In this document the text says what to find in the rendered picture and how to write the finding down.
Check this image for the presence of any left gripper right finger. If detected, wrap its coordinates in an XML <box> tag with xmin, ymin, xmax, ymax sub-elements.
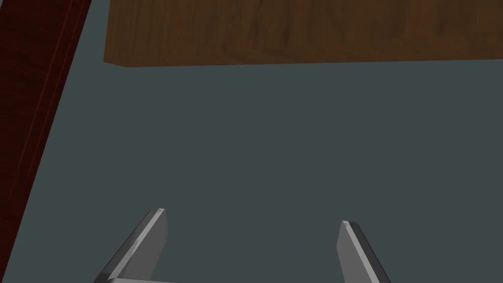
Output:
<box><xmin>336</xmin><ymin>220</ymin><xmax>391</xmax><ymax>283</ymax></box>

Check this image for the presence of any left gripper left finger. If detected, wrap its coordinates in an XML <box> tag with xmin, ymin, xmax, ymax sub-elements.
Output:
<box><xmin>93</xmin><ymin>208</ymin><xmax>169</xmax><ymax>283</ymax></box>

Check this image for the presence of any dark red wooden door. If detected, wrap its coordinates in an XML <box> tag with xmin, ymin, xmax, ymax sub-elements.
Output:
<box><xmin>0</xmin><ymin>0</ymin><xmax>93</xmax><ymax>260</ymax></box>

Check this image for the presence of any brown wooden cabinet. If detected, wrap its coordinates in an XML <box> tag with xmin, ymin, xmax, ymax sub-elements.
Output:
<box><xmin>103</xmin><ymin>0</ymin><xmax>503</xmax><ymax>68</ymax></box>

